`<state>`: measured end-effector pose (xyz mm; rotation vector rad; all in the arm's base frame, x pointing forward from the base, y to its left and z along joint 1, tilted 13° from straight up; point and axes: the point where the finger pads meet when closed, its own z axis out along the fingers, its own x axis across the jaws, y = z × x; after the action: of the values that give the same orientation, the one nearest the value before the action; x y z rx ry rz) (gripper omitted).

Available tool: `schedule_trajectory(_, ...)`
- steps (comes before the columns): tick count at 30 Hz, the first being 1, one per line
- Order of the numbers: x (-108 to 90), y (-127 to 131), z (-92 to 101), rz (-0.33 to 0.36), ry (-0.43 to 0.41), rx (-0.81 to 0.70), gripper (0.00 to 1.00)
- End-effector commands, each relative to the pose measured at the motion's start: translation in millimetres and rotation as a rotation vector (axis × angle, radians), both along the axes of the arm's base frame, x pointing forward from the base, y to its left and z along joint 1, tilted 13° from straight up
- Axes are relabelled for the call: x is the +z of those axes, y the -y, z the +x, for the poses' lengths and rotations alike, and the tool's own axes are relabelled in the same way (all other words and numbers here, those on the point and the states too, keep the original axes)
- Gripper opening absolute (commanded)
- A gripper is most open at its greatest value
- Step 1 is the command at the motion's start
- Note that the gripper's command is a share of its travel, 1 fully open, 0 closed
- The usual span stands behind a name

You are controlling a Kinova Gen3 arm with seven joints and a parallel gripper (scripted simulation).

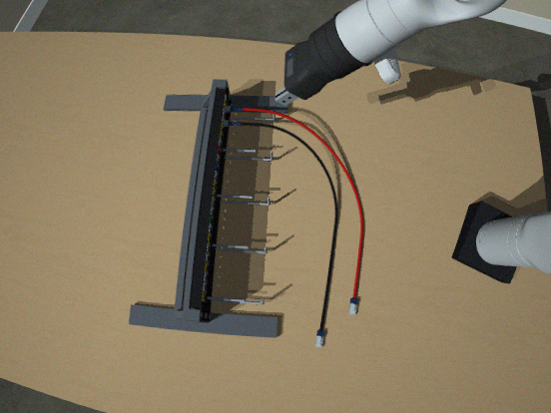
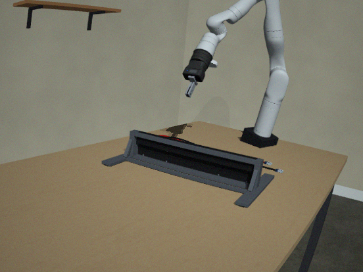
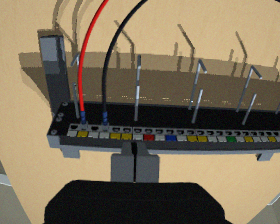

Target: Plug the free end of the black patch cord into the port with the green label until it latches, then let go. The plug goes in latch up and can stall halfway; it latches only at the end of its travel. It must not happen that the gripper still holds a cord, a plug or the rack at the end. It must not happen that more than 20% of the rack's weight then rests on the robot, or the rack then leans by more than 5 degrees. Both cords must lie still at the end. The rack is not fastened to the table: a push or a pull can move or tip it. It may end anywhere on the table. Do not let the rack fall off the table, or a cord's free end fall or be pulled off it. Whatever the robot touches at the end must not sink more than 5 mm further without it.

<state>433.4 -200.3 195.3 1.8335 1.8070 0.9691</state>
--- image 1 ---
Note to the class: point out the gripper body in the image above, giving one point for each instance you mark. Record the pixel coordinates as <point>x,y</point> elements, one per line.
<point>345,43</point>

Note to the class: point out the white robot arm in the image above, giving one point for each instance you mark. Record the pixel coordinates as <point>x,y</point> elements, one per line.
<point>511,241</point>

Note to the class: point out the grey cable plug with dark blue boot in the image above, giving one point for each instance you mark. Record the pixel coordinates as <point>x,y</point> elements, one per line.
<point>353,303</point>

